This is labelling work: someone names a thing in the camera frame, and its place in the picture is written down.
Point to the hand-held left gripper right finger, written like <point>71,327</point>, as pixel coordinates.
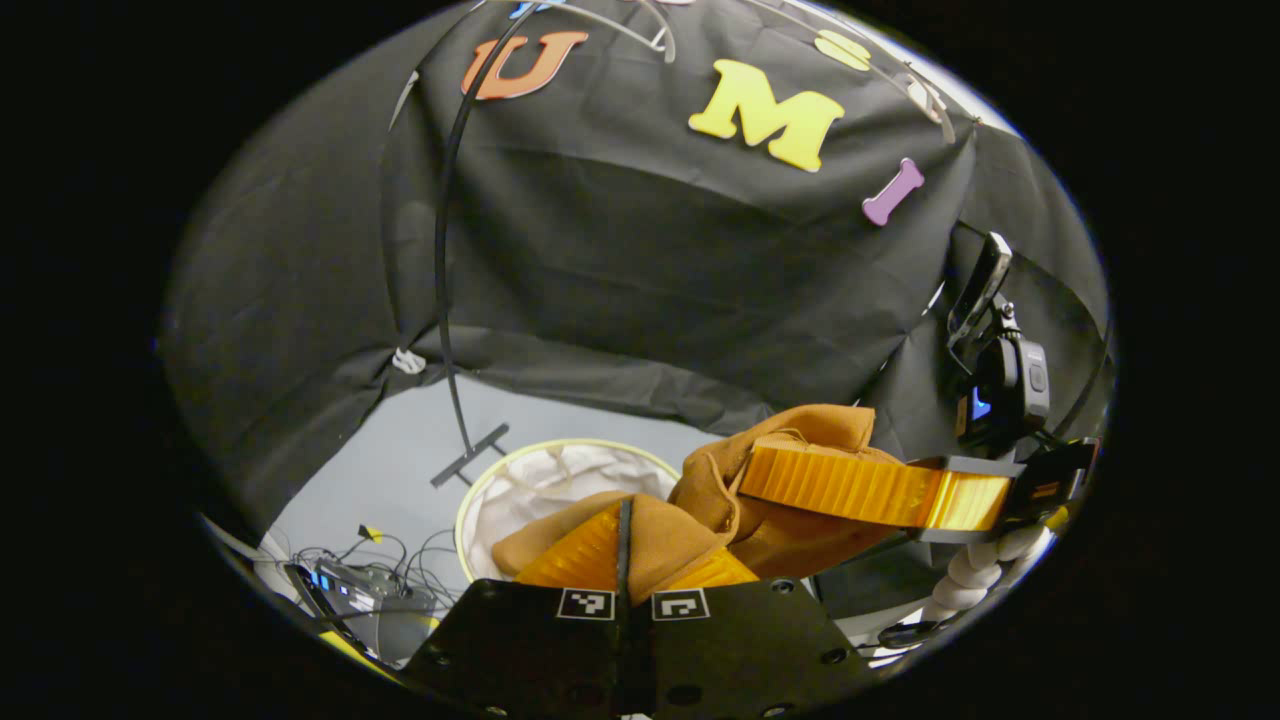
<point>740,650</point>

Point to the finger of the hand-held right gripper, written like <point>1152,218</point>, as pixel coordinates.
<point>850,485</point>

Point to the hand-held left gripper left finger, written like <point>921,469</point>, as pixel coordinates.
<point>520,640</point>

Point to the brown shirt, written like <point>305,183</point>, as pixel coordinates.
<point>720,500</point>

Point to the white laundry hamper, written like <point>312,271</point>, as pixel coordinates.
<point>545,480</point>

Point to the white clothes hanger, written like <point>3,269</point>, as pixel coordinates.
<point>655,40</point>
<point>940,110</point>

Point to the black clothes rack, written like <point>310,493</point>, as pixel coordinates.
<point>441,300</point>

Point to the black electronic device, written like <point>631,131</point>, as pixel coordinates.
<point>370,600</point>

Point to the black backdrop cloth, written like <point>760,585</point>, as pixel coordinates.
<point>650,280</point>

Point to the white plastic clip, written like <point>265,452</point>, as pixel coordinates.
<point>408,360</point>

